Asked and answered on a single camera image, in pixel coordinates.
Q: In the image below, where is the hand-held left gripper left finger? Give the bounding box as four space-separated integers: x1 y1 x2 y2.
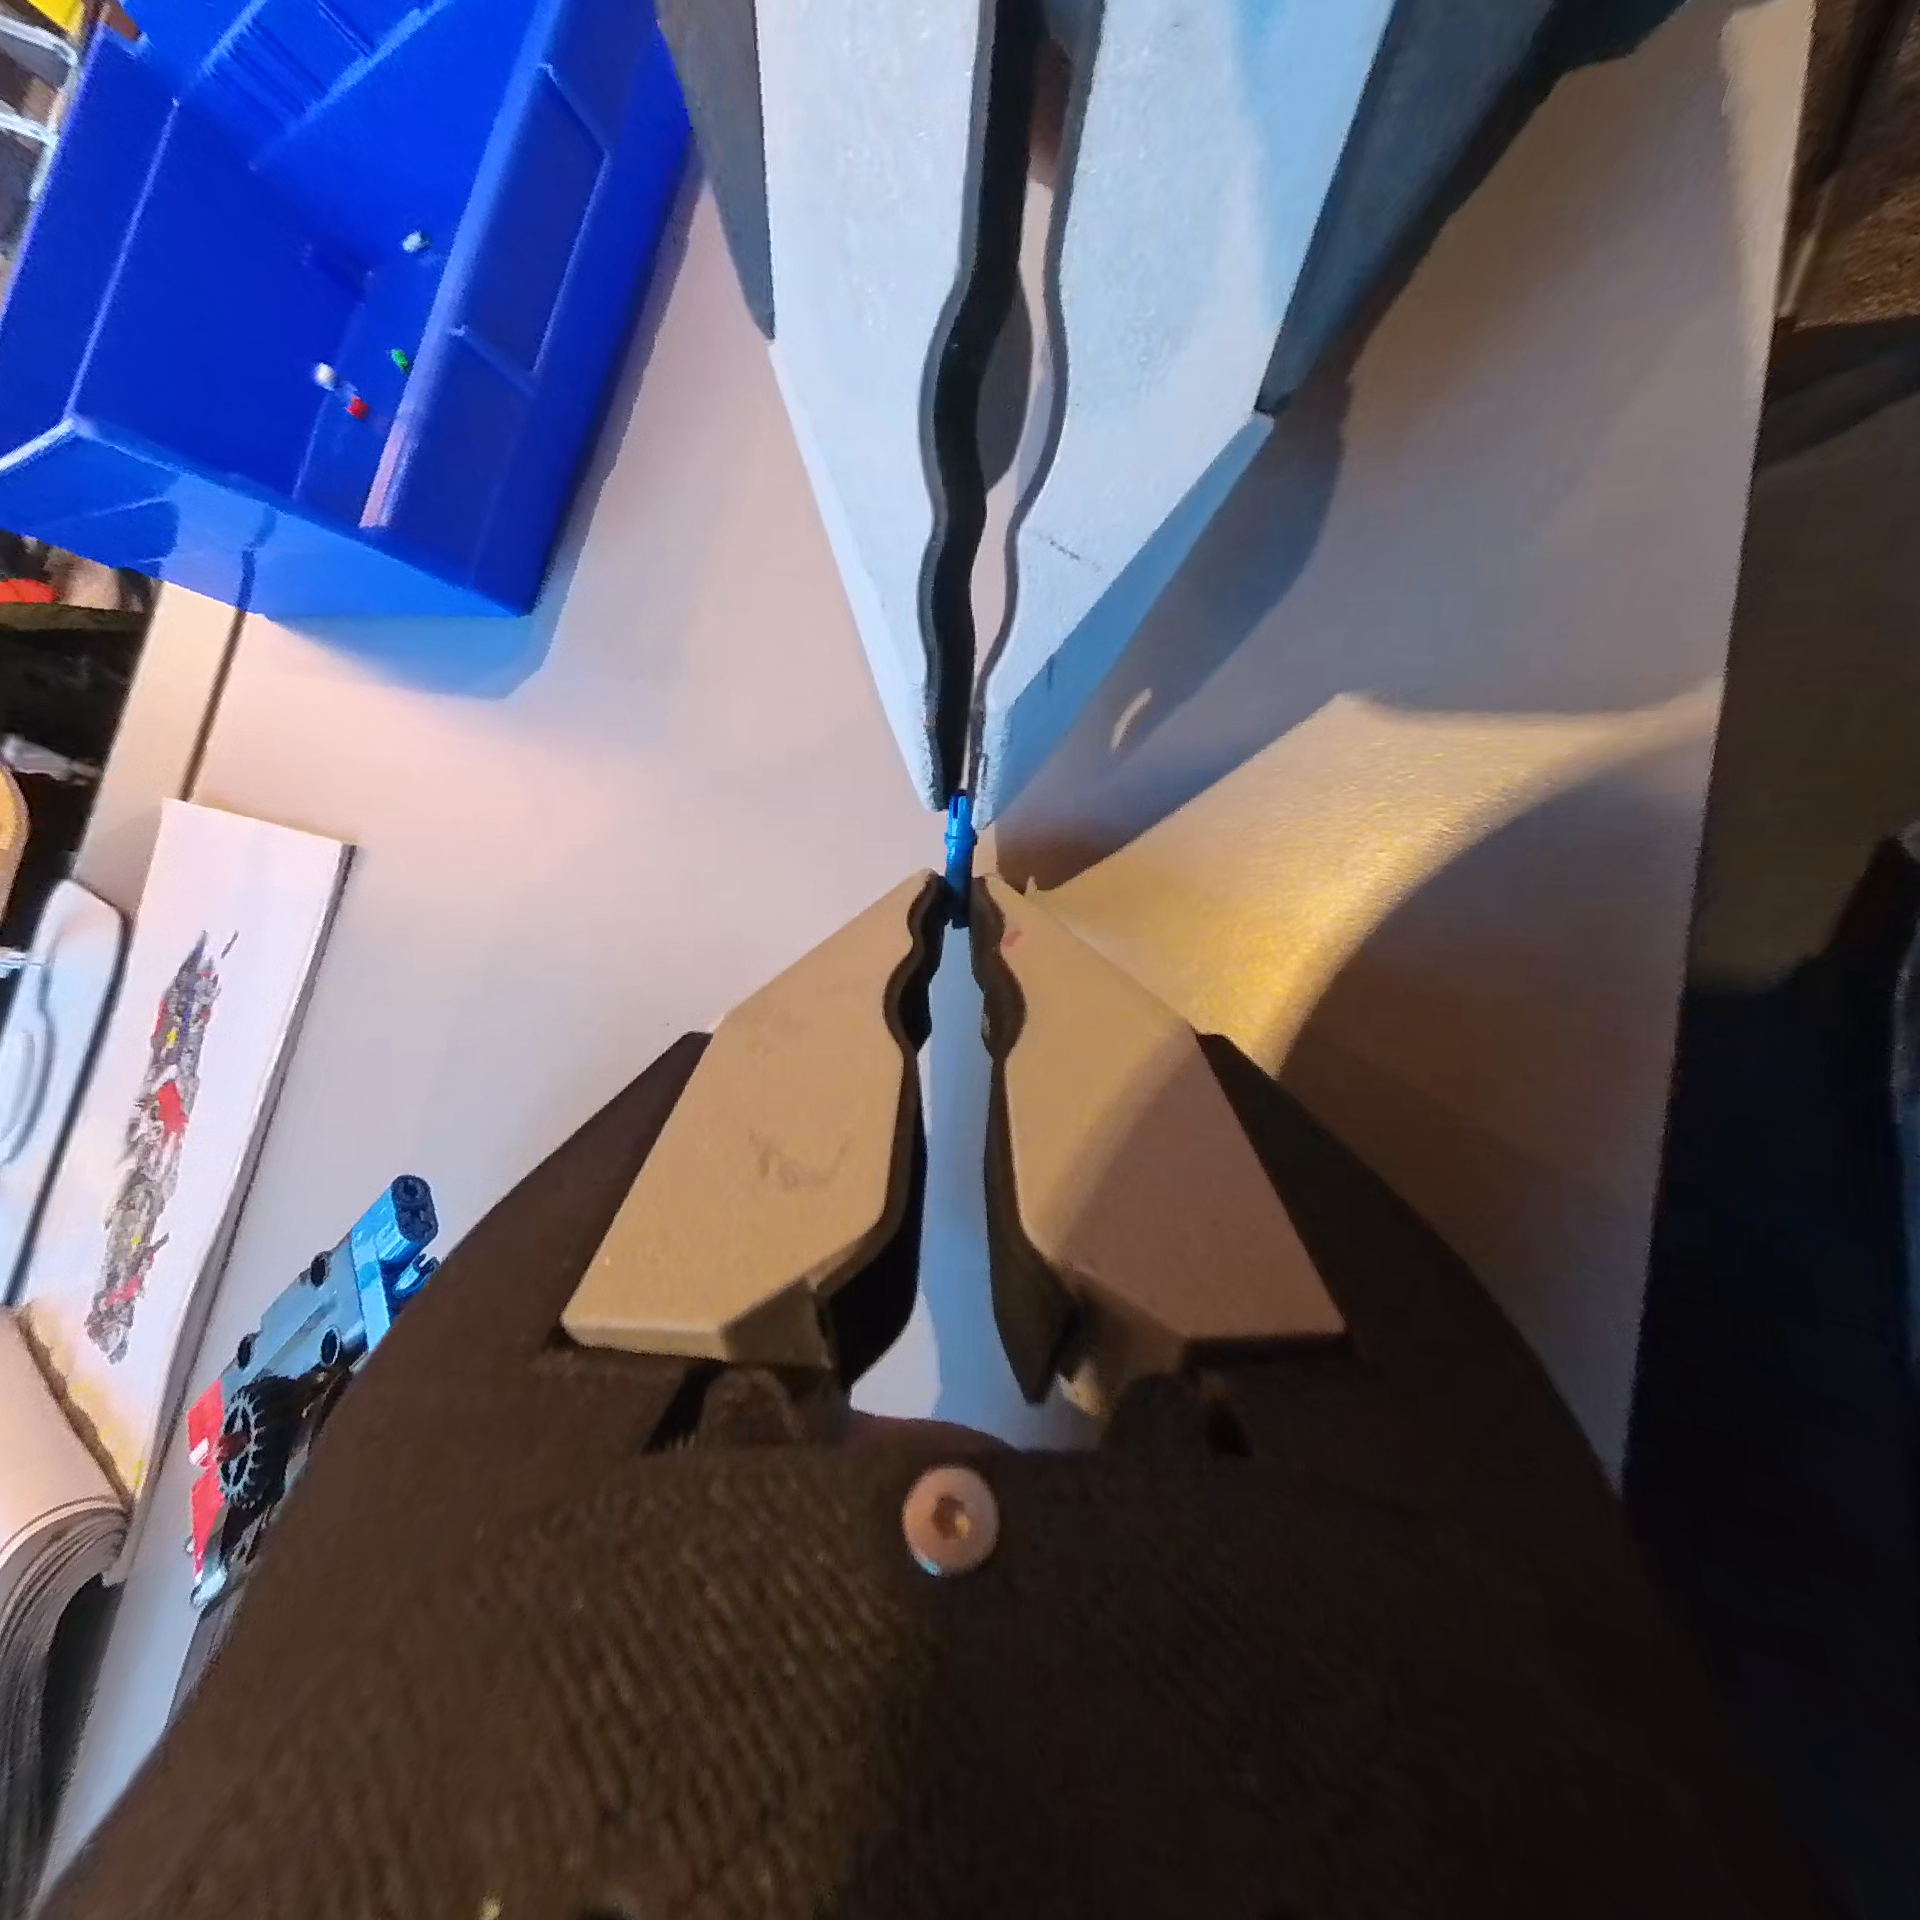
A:
560 870 942 1394

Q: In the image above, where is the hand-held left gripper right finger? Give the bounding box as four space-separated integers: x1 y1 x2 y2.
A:
970 874 1347 1416

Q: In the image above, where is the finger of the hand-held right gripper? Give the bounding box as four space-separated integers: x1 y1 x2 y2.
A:
748 0 1002 804
976 0 1401 825

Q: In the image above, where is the toy brick car model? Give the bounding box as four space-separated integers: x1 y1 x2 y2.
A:
188 1176 443 1614

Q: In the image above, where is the instruction booklet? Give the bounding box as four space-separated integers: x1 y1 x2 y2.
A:
0 795 359 1920

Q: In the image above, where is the blue storage bin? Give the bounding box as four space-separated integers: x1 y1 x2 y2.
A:
0 0 700 619

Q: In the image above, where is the grey desk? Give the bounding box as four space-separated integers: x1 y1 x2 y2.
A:
47 0 1818 1877

